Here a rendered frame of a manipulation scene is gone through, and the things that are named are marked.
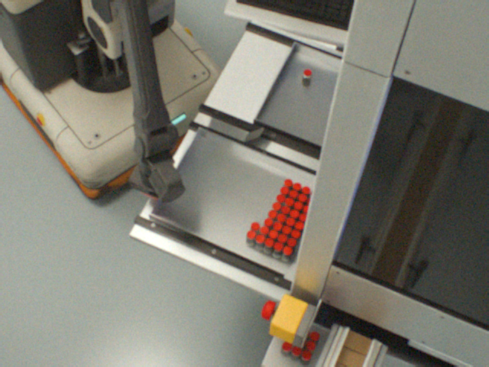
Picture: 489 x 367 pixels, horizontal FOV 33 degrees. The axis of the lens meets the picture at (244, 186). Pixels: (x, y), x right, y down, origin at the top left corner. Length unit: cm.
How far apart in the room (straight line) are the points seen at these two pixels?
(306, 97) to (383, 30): 116
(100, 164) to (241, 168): 84
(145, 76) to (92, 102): 121
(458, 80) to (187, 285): 193
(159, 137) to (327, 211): 47
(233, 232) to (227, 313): 89
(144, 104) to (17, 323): 134
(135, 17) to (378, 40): 71
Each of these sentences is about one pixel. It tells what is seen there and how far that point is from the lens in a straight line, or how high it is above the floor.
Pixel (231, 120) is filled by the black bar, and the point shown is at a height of 90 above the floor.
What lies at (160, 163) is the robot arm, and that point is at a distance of 172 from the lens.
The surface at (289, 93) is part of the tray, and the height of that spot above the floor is 88.
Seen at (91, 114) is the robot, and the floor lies 28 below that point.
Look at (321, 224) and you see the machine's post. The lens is 141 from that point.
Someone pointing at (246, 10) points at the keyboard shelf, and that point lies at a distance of 236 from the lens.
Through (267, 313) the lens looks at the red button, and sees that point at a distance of 170.
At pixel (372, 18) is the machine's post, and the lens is 95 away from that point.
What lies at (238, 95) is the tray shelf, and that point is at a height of 88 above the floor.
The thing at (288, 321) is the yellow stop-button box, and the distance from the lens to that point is 168.
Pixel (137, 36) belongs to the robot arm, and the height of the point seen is 136.
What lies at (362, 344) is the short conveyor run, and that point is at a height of 93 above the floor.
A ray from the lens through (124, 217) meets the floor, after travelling 292.
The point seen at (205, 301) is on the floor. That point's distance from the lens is 278.
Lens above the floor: 262
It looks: 62 degrees down
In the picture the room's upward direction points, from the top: 4 degrees clockwise
